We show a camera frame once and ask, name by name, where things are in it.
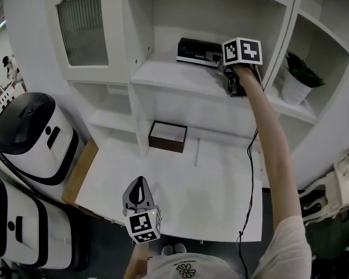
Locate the white and black machine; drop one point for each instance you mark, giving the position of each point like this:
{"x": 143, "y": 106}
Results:
{"x": 32, "y": 231}
{"x": 32, "y": 138}

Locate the brown wooden tray box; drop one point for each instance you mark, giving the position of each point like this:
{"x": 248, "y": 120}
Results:
{"x": 167, "y": 137}

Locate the person's shoe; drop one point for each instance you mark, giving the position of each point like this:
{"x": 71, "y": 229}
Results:
{"x": 167, "y": 250}
{"x": 180, "y": 248}

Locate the person's right shoe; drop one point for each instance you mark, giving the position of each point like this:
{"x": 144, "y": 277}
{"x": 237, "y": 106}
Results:
{"x": 180, "y": 248}

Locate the person's white flower print shirt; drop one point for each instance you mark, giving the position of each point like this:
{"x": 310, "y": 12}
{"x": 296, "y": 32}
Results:
{"x": 291, "y": 243}

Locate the white shelf unit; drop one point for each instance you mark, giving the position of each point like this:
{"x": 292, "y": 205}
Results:
{"x": 177, "y": 78}

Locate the white ornate side table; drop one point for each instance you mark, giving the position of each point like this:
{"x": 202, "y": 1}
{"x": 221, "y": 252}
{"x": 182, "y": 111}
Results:
{"x": 337, "y": 190}

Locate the black pack of tissues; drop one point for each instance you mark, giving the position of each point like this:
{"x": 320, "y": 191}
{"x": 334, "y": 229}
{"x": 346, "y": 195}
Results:
{"x": 195, "y": 52}

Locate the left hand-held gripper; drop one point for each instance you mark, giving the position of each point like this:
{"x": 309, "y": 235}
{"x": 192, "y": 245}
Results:
{"x": 142, "y": 225}

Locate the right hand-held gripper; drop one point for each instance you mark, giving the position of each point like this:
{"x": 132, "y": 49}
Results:
{"x": 242, "y": 52}

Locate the person's left shoe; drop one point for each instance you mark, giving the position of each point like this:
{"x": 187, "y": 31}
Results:
{"x": 167, "y": 250}

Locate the green plant in white pot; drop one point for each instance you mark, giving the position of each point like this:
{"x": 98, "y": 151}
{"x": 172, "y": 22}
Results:
{"x": 297, "y": 81}

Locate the person's right forearm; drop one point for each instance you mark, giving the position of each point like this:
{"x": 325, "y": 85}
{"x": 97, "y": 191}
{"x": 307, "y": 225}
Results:
{"x": 267, "y": 144}

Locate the white cabinet door ribbed glass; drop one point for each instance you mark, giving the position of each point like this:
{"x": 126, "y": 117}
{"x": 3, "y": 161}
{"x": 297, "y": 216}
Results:
{"x": 84, "y": 30}

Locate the person's left forearm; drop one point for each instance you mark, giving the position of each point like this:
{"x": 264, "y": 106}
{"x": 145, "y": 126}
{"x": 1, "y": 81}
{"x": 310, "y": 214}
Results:
{"x": 137, "y": 261}

